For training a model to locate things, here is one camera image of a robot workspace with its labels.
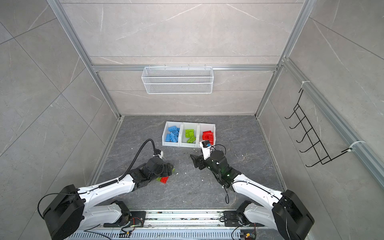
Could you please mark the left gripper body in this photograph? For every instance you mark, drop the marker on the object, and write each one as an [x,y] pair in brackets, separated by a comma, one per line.
[166,170]

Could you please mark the blue lego brick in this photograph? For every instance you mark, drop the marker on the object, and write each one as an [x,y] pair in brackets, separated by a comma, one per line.
[176,132]
[173,129]
[173,139]
[168,138]

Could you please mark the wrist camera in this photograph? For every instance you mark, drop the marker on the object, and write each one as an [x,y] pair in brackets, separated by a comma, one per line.
[206,148]
[158,153]

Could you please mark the white three-compartment bin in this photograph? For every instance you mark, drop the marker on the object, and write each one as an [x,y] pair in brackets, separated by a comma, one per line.
[199,128]

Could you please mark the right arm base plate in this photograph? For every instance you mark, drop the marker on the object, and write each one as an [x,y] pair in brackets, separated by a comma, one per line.
[236,219]

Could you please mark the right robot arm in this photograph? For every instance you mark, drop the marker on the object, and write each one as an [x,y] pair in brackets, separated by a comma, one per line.
[282,211]

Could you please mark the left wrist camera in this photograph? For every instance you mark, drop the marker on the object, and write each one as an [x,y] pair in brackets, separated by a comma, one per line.
[158,153]

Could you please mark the red lego brick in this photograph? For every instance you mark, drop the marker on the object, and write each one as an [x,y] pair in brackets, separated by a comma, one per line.
[164,180]

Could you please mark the black wire hook rack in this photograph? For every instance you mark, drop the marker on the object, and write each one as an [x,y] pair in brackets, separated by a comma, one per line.
[312,136]

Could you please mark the white wire mesh basket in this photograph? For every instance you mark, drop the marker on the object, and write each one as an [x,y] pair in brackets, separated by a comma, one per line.
[178,80]

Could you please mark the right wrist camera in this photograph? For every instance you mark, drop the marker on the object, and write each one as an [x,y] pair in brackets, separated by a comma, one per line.
[206,148]

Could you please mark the green lego brick underside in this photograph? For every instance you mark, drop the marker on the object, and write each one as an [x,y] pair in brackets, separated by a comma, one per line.
[189,135]

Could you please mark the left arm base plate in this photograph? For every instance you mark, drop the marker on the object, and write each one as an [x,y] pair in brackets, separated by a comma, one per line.
[136,219]

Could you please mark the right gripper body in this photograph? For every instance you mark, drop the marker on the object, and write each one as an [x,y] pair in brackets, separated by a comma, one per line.
[209,164]

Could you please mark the metal front rail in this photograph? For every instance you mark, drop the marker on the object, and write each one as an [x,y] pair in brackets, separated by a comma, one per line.
[178,225]

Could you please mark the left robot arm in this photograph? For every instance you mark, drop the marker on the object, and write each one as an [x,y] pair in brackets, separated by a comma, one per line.
[74,208]

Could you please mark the red arch lego piece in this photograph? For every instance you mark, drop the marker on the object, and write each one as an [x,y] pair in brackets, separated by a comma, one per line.
[208,136]

